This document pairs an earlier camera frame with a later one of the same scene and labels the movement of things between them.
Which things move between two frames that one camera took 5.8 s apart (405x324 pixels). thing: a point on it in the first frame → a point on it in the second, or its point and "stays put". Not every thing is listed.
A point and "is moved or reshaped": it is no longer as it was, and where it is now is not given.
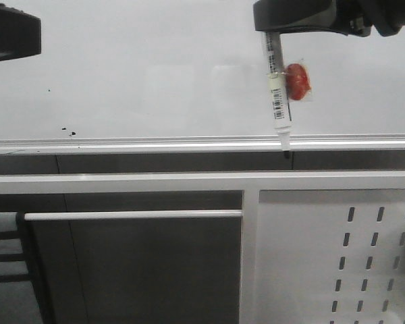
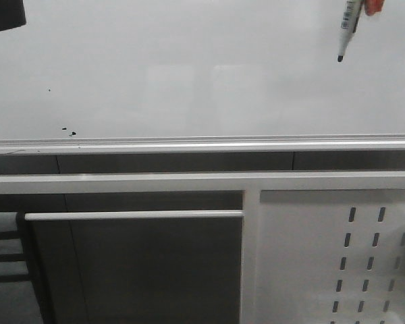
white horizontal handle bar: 134,215 stays put
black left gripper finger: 11,33 → 5,15
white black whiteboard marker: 282,117 is moved or reshaped
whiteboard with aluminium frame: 190,77 stays put
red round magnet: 298,82 is moved or reshaped
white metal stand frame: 248,184 stays put
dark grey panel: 142,271 stays put
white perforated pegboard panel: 335,256 stays put
